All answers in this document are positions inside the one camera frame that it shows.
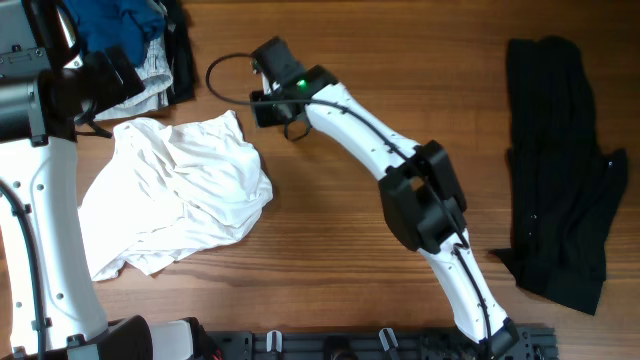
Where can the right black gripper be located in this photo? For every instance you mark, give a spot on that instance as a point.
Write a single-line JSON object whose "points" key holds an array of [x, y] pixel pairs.
{"points": [[270, 113]]}

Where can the light denim folded garment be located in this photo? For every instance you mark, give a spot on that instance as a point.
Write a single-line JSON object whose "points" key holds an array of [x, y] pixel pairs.
{"points": [[156, 77]]}

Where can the black shirt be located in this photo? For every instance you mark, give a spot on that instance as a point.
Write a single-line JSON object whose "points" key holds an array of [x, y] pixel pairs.
{"points": [[565, 190]]}

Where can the white shirt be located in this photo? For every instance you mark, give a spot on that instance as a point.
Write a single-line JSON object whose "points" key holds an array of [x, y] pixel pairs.
{"points": [[169, 192]]}

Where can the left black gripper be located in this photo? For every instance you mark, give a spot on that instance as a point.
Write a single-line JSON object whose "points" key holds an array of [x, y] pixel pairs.
{"points": [[102, 70]]}

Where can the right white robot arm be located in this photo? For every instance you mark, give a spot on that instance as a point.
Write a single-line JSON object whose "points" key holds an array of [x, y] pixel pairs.
{"points": [[422, 200]]}

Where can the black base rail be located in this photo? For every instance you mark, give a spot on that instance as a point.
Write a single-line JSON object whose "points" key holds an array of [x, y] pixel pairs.
{"points": [[520, 343]]}

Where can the black folded garment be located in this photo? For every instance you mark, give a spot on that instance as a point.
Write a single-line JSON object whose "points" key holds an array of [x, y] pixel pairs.
{"points": [[179, 53]]}

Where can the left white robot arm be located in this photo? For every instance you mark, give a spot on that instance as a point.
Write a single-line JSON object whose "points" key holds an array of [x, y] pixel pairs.
{"points": [[44, 99]]}

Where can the blue folded garment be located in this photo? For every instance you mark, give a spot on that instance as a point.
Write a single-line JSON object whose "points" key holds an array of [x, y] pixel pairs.
{"points": [[128, 24]]}

